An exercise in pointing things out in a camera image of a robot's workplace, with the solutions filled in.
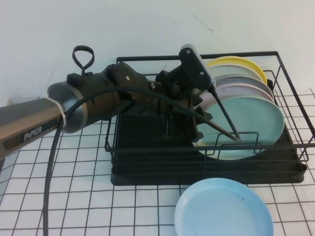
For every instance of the light blue plate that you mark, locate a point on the light blue plate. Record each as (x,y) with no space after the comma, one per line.
(221,211)

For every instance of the white zip tie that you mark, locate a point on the white zip tie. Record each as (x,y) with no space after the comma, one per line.
(60,110)

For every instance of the yellow plate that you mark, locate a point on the yellow plate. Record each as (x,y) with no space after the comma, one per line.
(253,66)

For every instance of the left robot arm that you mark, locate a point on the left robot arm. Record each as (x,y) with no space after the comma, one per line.
(24,123)

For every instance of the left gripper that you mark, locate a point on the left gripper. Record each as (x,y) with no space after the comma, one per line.
(180,108)

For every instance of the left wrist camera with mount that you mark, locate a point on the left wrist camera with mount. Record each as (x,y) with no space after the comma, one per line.
(194,66)

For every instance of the pale white plate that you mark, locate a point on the pale white plate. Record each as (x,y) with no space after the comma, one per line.
(226,71)

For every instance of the white black-grid tablecloth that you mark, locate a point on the white black-grid tablecloth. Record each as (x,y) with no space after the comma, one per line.
(86,184)

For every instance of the grey plate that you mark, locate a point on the grey plate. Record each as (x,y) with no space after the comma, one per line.
(246,82)

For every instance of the pink plate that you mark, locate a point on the pink plate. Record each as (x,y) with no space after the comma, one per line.
(246,91)

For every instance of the mint green plate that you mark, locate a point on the mint green plate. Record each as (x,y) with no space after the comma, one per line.
(258,123)

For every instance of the black plastic drain tray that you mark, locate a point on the black plastic drain tray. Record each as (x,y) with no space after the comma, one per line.
(152,177)

